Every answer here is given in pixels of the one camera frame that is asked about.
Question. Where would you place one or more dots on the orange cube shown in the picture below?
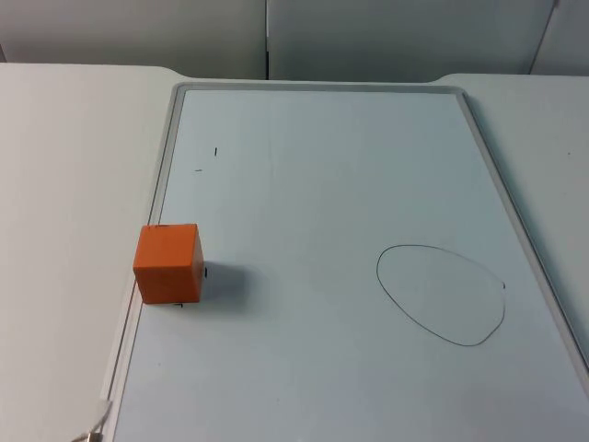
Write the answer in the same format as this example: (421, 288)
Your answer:
(168, 262)

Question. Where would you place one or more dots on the grey-framed whiteboard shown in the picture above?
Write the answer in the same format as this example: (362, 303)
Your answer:
(322, 207)

